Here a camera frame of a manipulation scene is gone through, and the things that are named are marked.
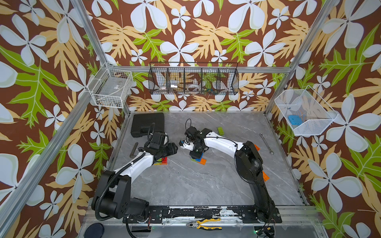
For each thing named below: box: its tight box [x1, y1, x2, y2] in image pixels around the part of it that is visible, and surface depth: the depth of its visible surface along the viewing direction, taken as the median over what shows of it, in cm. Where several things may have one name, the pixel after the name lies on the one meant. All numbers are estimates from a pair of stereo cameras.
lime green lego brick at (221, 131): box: [217, 126, 225, 136], surface depth 110 cm
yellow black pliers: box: [186, 217, 223, 231], surface depth 72 cm
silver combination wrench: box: [258, 132, 275, 155], surface depth 103 cm
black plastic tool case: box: [130, 112, 165, 138], surface depth 111 cm
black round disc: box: [84, 222, 105, 238], surface depth 70 cm
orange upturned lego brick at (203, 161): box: [197, 158, 207, 166], surface depth 94 cm
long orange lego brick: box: [261, 170, 270, 182], surface depth 88 cm
